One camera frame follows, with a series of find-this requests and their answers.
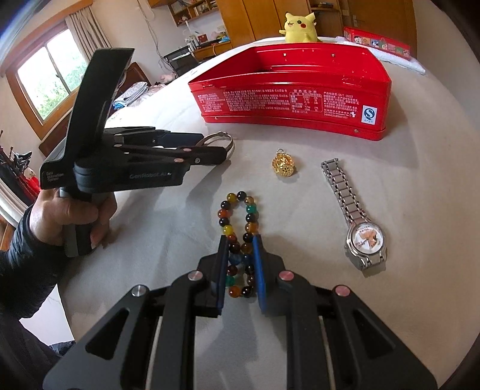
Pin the folded patterned clothes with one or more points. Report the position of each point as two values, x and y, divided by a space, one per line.
131 92

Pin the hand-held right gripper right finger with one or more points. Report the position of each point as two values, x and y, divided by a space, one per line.
258 270

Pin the person's left hand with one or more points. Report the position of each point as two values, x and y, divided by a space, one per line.
48 213

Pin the pink plush toy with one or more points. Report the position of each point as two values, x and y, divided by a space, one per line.
167 77

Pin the white folded cloth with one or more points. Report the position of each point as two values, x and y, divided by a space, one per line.
405 63

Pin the red printed tin lid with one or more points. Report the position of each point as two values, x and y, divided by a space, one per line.
375 41

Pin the person's left forearm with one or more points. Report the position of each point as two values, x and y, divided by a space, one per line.
22 281

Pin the gold charm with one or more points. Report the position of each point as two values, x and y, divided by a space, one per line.
285 168

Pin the wooden desk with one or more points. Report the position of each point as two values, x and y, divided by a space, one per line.
213 48

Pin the row of books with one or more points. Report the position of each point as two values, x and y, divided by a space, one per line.
193 9

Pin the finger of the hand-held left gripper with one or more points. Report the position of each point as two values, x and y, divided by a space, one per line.
180 138
210 154

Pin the thin silver bangle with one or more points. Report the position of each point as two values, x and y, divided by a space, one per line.
221 134

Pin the red tin box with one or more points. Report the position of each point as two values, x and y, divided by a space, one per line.
281 105

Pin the wooden wardrobe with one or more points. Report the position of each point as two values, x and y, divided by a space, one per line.
247 18

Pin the wooden door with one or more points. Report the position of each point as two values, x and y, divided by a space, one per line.
378 15

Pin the beige curtain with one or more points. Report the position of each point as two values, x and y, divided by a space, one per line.
90 30

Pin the window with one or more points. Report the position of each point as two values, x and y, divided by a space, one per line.
48 82

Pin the silver wristwatch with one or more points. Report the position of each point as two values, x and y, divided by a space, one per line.
365 238

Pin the black desk chair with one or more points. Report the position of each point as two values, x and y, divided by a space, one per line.
182 62

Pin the yellow plush toy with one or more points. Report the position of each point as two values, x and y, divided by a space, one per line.
300 30

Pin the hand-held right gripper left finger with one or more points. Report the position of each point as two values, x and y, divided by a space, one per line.
225 262

